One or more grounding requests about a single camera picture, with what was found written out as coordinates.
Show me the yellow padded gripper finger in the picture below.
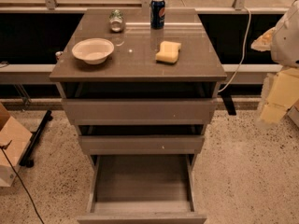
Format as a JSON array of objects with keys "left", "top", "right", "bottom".
[
  {"left": 259, "top": 68, "right": 299, "bottom": 124},
  {"left": 250, "top": 27, "right": 275, "bottom": 52}
]

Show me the yellow sponge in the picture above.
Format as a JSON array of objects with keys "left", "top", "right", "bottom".
[{"left": 155, "top": 41, "right": 181, "bottom": 63}]

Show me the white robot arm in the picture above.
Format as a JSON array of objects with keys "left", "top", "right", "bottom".
[{"left": 251, "top": 0, "right": 299, "bottom": 125}]

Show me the grey middle drawer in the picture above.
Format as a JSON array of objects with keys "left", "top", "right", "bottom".
[{"left": 78, "top": 135, "right": 205, "bottom": 155}]

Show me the grey drawer cabinet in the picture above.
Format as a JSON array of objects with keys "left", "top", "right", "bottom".
[{"left": 49, "top": 7, "right": 228, "bottom": 173}]

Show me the grey top drawer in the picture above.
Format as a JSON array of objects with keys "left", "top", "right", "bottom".
[{"left": 62, "top": 99, "right": 216, "bottom": 125}]

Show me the grey open bottom drawer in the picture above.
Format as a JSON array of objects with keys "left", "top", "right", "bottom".
[{"left": 78, "top": 155, "right": 206, "bottom": 224}]

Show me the cardboard box right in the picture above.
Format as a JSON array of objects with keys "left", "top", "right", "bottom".
[{"left": 288, "top": 100, "right": 299, "bottom": 127}]

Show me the cardboard box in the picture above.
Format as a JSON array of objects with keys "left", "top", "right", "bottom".
[
  {"left": 0, "top": 104, "right": 32, "bottom": 187},
  {"left": 288, "top": 100, "right": 299, "bottom": 127}
]

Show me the blue pepsi can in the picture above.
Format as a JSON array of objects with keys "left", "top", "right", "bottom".
[{"left": 150, "top": 0, "right": 165, "bottom": 29}]

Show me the clear glass jar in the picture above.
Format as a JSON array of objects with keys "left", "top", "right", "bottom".
[{"left": 109, "top": 9, "right": 124, "bottom": 33}]

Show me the white bowl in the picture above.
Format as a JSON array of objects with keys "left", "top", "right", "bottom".
[{"left": 72, "top": 38, "right": 114, "bottom": 64}]

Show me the small metal knob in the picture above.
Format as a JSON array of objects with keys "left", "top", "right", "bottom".
[{"left": 55, "top": 51, "right": 63, "bottom": 61}]

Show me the black stand leg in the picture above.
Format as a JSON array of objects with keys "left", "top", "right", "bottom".
[{"left": 20, "top": 110, "right": 52, "bottom": 168}]

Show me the white cable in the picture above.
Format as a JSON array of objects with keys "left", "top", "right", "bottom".
[{"left": 218, "top": 7, "right": 252, "bottom": 93}]

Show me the black floor cable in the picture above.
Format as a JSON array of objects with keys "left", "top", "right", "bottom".
[{"left": 0, "top": 140, "right": 46, "bottom": 224}]

